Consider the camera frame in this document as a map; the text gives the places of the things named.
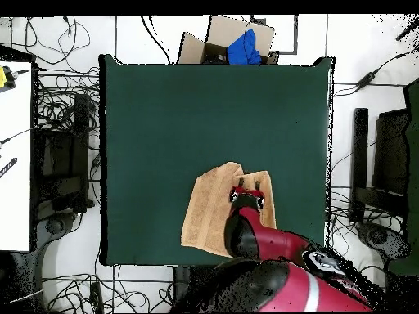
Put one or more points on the black round pedestal foot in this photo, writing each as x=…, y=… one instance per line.
x=54, y=226
x=386, y=240

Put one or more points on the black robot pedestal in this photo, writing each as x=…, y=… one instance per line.
x=190, y=284

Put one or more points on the black power strip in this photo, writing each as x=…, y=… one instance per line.
x=96, y=297

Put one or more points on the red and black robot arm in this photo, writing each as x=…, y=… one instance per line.
x=278, y=242

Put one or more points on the tan terry towel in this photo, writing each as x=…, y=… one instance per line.
x=209, y=209

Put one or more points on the blue cloth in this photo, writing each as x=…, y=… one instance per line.
x=244, y=49

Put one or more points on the black long beam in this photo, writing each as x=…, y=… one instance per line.
x=359, y=147

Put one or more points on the black equipment stand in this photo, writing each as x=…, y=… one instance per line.
x=80, y=130

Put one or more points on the brown cardboard box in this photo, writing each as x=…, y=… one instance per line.
x=226, y=31

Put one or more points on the dark green table cloth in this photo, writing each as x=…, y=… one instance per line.
x=196, y=108

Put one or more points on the white desk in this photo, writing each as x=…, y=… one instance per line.
x=14, y=196

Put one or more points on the black rod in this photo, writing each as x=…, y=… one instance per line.
x=407, y=31

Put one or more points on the yellow and black tool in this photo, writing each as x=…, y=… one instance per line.
x=2, y=77

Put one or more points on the green draped cloth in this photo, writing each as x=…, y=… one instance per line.
x=413, y=163

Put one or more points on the black flat bar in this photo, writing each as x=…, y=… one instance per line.
x=8, y=167

